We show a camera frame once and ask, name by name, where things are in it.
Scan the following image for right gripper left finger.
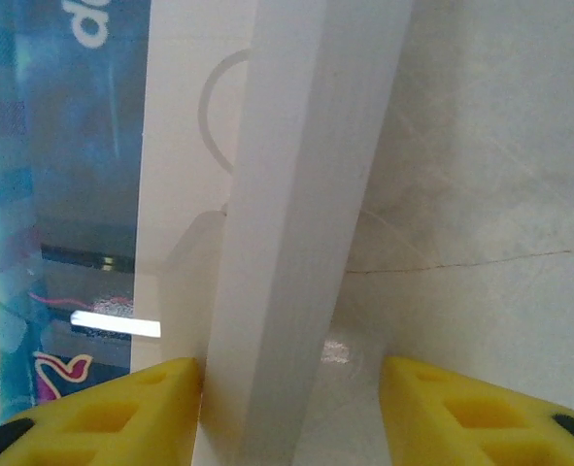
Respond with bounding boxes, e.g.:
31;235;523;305
0;357;203;466

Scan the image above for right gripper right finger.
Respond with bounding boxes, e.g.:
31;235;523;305
381;356;574;466

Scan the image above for white picture frame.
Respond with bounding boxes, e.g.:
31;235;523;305
193;0;417;466

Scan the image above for blue printed photo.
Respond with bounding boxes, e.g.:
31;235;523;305
0;0;152;418

